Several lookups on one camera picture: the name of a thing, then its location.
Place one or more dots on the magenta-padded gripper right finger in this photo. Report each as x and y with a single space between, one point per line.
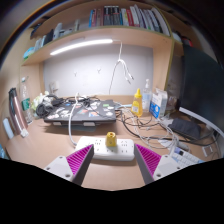
166 164

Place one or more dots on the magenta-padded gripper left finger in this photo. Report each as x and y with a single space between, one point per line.
60 165

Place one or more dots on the yellow charger block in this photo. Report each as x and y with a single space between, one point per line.
111 140

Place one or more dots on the black fabric pouch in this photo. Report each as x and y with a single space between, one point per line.
185 128

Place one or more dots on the white power strip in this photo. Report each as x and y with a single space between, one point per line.
100 150

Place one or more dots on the blue and white carton box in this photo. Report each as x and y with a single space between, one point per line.
157 106

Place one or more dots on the black laptop with stickers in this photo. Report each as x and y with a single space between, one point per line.
83 111

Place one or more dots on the black headphones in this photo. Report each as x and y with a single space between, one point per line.
41 108

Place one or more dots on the yellow squeeze bottle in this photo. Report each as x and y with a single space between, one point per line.
136 106

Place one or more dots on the maroon and black flask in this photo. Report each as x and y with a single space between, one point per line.
17 113

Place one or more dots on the clear pump bottle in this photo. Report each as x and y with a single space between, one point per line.
146 98

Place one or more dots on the crumpled white tissue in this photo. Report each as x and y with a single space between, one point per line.
37 100

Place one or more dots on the clear bottle with green label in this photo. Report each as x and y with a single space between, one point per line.
26 103

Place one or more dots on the dark computer monitor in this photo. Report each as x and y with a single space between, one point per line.
203 86

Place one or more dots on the white LED light bar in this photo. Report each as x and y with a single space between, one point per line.
80 45

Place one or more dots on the wooden shelf unit with books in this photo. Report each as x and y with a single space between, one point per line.
133 35

